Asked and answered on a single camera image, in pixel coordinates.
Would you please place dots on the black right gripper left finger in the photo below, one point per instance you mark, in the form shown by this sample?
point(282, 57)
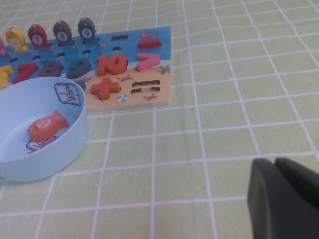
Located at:
point(279, 206)

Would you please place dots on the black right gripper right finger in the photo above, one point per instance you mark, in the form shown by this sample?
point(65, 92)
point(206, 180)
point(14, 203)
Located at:
point(301, 178)

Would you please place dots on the colourful wooden puzzle board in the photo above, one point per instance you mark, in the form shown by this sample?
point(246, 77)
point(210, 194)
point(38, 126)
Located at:
point(149, 102)

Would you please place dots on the pink greater-than sign piece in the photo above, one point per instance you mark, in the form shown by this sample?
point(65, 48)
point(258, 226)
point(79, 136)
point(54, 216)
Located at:
point(149, 61)

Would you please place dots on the red minus sign piece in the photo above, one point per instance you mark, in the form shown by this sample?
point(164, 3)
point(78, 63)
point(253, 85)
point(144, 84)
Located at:
point(149, 43)

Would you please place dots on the orange plus sign piece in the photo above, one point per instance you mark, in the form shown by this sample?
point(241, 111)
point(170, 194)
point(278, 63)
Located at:
point(106, 87)

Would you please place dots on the orange number ten piece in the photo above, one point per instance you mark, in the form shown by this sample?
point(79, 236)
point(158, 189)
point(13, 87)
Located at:
point(103, 66)

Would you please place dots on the slate square piece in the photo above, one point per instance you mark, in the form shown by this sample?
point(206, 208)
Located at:
point(81, 84)

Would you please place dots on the slate number nine piece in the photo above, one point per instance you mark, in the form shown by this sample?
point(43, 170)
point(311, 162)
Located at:
point(78, 68)

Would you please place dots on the light blue plastic bowl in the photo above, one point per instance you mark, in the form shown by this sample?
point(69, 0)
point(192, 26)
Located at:
point(37, 161)

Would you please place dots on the brown number eight piece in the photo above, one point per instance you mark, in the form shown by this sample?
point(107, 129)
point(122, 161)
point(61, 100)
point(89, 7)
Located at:
point(51, 69)

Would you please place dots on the red number seven piece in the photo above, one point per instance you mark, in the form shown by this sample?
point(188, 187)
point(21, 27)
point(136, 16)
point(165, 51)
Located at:
point(26, 72)

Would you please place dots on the yellow number six piece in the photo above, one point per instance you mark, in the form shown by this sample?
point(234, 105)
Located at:
point(5, 74)

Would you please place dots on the green checked tablecloth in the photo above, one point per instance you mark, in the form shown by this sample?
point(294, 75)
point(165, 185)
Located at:
point(224, 112)

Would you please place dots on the orange fish number ten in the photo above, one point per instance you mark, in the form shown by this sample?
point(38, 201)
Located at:
point(45, 127)

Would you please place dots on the slate fish peg number nine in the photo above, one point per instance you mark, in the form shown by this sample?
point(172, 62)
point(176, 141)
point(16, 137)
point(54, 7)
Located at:
point(86, 31)

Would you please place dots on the brown fish peg number eight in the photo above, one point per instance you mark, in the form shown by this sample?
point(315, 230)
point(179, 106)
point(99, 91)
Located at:
point(62, 33)

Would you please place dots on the red fish peg number seven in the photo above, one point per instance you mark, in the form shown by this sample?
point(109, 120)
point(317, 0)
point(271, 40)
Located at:
point(38, 37)

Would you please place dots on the yellow fish peg number six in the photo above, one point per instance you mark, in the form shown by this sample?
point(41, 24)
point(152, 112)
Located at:
point(16, 39)

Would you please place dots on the pink fish peg number five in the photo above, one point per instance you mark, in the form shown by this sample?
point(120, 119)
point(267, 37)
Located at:
point(1, 44)

